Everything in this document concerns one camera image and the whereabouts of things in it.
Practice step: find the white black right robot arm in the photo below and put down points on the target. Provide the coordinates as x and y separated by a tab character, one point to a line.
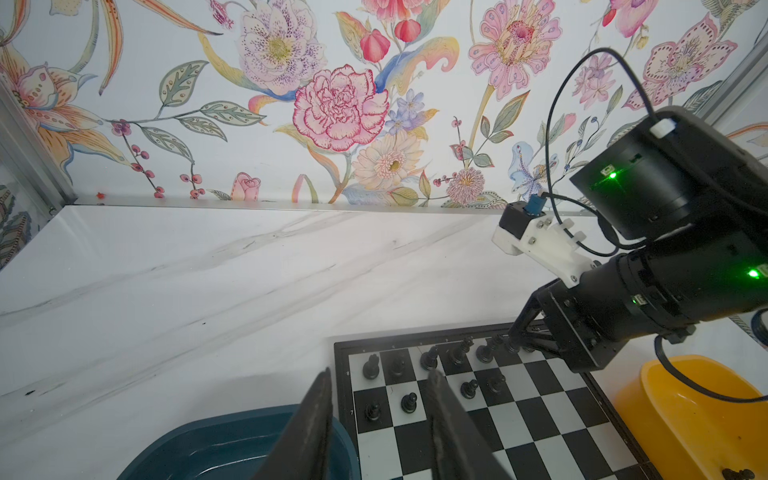
692	206

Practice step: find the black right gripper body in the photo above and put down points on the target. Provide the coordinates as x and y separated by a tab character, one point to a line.
570	334

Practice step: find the yellow plastic tray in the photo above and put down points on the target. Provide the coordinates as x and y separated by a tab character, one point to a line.
687	435

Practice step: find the teal plastic tray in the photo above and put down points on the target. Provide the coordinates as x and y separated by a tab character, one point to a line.
231	446

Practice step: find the black white chess board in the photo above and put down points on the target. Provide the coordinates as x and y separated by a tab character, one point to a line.
539	419

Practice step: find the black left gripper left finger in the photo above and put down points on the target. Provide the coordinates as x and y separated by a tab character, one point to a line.
303	449

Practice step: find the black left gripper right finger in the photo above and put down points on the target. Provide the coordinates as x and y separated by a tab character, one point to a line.
457	449

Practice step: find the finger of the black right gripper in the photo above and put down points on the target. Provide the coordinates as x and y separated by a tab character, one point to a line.
529	343
530	320

